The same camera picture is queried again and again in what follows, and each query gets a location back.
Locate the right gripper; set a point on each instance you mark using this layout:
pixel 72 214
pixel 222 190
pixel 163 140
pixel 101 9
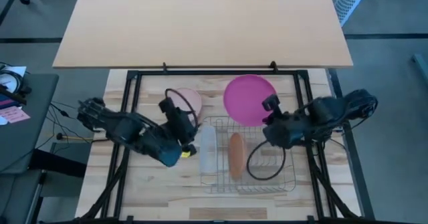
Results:
pixel 286 132

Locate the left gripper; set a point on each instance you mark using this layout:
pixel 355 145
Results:
pixel 185 130

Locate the magenta round plate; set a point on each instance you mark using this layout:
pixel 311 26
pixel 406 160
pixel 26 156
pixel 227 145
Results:
pixel 247 98

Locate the orange round plate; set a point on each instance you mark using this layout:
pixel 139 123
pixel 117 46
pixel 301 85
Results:
pixel 236 157

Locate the pale pink round plate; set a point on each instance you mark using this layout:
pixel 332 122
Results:
pixel 190 100

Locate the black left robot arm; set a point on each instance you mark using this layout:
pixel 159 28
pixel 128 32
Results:
pixel 123 130

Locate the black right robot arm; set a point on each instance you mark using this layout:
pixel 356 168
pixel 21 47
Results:
pixel 337 108

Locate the yellow tape tag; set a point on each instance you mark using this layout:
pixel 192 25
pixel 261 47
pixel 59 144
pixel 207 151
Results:
pixel 185 154

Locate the translucent white cutlery holder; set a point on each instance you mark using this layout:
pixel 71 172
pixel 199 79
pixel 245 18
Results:
pixel 208 150

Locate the large wooden desk top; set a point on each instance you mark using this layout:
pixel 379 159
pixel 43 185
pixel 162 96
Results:
pixel 200 26

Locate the grey metal desk leg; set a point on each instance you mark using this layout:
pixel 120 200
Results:
pixel 422 61

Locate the grey side table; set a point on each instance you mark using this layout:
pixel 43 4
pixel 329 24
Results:
pixel 30 133

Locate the grey side table leg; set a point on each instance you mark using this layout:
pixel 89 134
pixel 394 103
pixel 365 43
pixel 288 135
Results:
pixel 35 197

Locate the pink sticky note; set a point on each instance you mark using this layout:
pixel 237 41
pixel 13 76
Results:
pixel 15 114

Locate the white paper sheet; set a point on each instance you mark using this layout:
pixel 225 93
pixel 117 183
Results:
pixel 16 71

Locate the dark purple notebook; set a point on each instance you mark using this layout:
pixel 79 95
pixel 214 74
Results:
pixel 5 103

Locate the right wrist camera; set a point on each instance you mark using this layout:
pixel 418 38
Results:
pixel 271 103

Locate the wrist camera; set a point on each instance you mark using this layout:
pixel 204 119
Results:
pixel 271 103
pixel 166 106

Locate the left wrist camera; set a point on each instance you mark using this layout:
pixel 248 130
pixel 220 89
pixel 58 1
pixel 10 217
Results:
pixel 166 106

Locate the black frame clamp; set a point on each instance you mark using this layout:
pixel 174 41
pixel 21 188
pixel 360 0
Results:
pixel 164 67
pixel 273 66

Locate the black aluminium frame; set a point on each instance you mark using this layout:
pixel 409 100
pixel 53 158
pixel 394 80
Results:
pixel 217 72

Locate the black table side rail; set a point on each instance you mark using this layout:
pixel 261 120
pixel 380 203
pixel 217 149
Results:
pixel 357 184

